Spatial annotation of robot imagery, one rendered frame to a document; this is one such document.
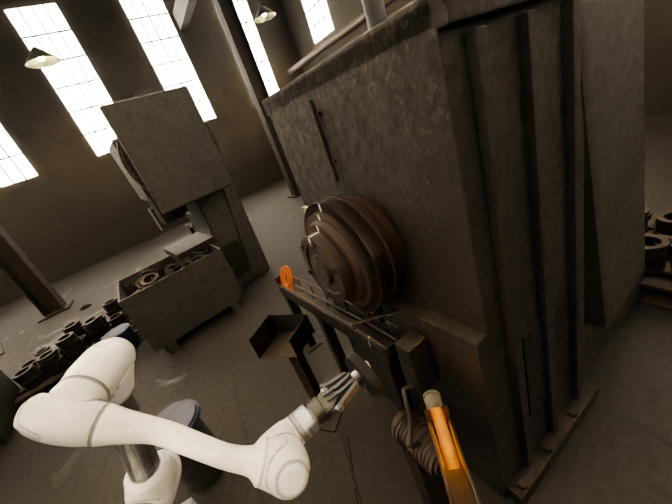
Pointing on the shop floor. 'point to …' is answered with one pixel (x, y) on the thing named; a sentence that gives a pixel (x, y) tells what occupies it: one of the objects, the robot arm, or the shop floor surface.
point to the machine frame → (468, 209)
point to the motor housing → (421, 458)
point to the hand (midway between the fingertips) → (361, 371)
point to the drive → (612, 166)
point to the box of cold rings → (179, 296)
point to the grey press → (183, 176)
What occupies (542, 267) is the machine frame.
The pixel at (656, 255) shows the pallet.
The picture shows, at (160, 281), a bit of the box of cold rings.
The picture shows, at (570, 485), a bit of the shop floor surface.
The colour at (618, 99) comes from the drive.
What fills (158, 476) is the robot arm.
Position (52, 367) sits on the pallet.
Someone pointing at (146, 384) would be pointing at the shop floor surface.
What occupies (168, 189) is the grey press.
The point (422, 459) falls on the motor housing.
